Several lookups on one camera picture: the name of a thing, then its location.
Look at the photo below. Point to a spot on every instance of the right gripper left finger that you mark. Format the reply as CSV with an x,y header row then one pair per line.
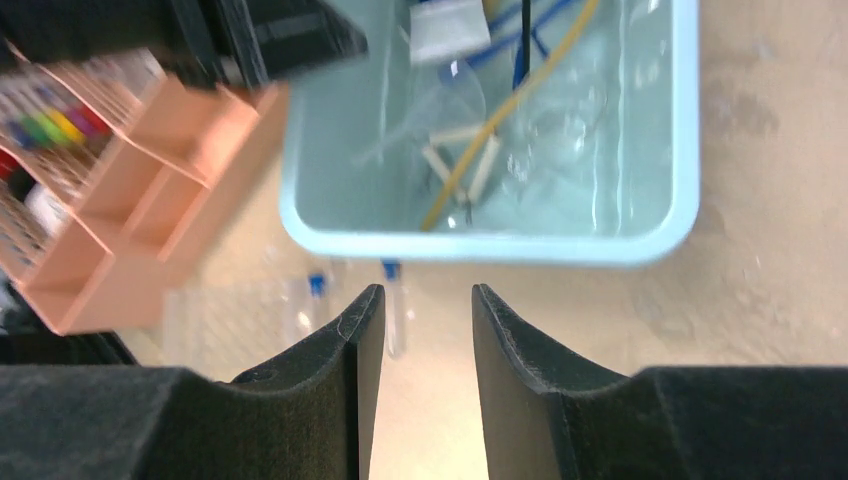
x,y
307,413

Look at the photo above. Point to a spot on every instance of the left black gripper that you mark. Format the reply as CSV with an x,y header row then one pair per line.
x,y
205,43

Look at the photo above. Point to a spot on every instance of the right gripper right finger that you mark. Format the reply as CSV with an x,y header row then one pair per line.
x,y
550,413

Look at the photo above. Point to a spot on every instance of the teal plastic bin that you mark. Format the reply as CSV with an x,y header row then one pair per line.
x,y
370,143

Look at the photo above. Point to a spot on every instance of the amber rubber tubing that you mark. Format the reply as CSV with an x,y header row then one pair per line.
x,y
489,127

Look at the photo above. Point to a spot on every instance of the small clear glass beaker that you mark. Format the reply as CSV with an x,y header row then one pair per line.
x,y
548,140

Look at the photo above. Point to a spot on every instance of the clear plastic box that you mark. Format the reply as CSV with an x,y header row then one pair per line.
x,y
221,331

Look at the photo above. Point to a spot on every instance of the orange compartment tray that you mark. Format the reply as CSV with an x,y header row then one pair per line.
x,y
116,178

